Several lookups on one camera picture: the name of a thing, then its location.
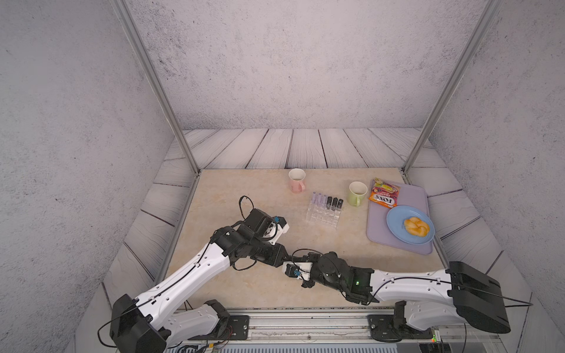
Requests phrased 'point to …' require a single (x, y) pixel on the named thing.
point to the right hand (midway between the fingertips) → (290, 259)
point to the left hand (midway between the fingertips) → (290, 261)
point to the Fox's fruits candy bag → (384, 193)
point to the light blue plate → (396, 218)
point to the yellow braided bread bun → (416, 226)
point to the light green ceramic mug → (356, 193)
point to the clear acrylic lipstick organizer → (324, 209)
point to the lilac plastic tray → (377, 230)
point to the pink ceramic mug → (296, 176)
